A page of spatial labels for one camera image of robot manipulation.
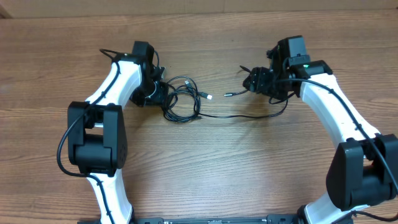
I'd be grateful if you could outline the black USB cable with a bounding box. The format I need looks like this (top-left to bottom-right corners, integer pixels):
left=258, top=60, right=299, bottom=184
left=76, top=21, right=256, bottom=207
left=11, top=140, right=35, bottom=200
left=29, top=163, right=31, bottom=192
left=161, top=75, right=213, bottom=123
left=194, top=65, right=296, bottom=119

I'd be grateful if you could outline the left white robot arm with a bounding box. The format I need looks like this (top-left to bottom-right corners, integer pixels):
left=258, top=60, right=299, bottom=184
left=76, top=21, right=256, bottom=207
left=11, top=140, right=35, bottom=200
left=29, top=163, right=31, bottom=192
left=56, top=42, right=164, bottom=223

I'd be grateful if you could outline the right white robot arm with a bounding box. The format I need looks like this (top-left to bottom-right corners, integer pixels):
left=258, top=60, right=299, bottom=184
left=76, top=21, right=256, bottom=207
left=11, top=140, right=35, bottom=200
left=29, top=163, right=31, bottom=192
left=243, top=60, right=397, bottom=223

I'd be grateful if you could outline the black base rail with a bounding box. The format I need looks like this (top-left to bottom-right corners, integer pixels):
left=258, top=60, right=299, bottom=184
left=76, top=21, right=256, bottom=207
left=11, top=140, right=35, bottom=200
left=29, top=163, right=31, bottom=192
left=127, top=214, right=306, bottom=224

